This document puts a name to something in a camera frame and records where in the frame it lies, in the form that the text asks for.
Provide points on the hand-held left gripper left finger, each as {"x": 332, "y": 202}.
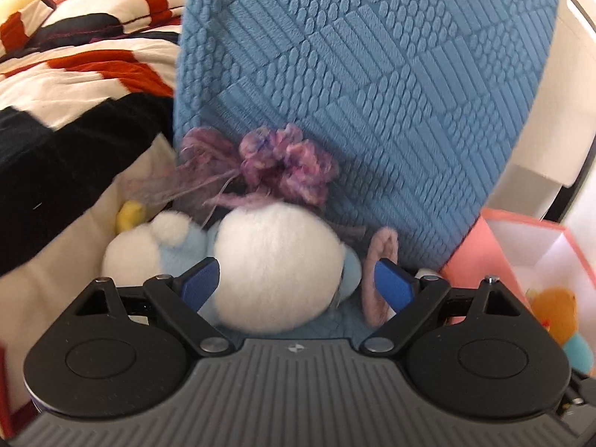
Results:
{"x": 201, "y": 281}

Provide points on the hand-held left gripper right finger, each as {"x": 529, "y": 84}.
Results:
{"x": 394, "y": 285}

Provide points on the white and blue plush toy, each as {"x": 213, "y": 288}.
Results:
{"x": 274, "y": 260}

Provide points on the pink plush loop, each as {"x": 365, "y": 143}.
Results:
{"x": 382, "y": 247}

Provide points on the small yellow plush toy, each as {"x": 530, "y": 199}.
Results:
{"x": 130, "y": 215}

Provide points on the pink storage box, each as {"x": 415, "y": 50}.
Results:
{"x": 503, "y": 251}

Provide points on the cream pillow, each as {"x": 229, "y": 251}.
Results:
{"x": 60, "y": 260}

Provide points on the purple fluffy yarn bundle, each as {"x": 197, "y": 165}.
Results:
{"x": 284, "y": 160}

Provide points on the orange plush toy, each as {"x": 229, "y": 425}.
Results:
{"x": 556, "y": 309}

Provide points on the blue textured chair cover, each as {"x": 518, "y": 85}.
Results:
{"x": 372, "y": 102}

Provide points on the red white black striped blanket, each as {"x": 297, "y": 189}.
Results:
{"x": 84, "y": 98}

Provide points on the red box edge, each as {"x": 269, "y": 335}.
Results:
{"x": 5, "y": 382}

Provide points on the white cabinet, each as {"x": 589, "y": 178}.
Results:
{"x": 554, "y": 116}

